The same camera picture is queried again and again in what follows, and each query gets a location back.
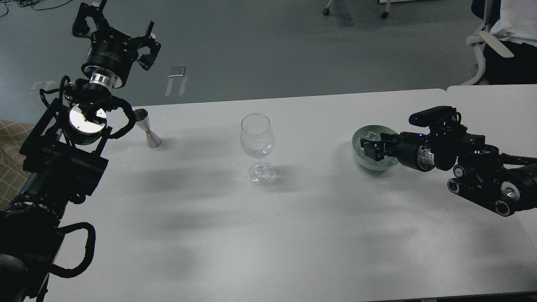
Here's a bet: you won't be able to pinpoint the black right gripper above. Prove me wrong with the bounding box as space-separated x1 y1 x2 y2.
360 132 435 172

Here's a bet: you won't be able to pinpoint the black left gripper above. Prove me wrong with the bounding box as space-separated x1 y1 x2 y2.
72 0 161 89

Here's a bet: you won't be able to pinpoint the clear ice cubes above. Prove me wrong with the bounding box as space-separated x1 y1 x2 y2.
354 131 399 171

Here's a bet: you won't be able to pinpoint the silver metal jigger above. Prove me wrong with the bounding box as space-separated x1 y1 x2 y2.
133 108 162 148

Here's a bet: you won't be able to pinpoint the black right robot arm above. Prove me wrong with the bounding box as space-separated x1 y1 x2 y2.
358 106 537 217

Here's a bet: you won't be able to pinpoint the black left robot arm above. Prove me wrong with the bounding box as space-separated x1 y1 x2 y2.
1 0 161 302

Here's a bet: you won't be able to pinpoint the clear wine glass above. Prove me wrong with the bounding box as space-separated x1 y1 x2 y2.
240 113 275 185

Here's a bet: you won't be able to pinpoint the green ceramic bowl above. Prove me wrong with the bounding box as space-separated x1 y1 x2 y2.
351 125 399 171

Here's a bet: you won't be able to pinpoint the rolling chair base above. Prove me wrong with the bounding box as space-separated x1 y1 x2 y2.
322 0 396 20

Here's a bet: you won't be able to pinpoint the white office chair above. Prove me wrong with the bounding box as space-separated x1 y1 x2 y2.
462 0 514 86

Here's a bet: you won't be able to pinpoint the beige checkered chair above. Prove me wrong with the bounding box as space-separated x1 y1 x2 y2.
0 120 34 211

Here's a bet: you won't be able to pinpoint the person in white shirt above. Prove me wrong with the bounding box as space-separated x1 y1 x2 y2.
471 0 537 85

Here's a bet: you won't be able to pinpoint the black floor cables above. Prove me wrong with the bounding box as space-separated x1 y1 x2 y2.
0 0 74 18

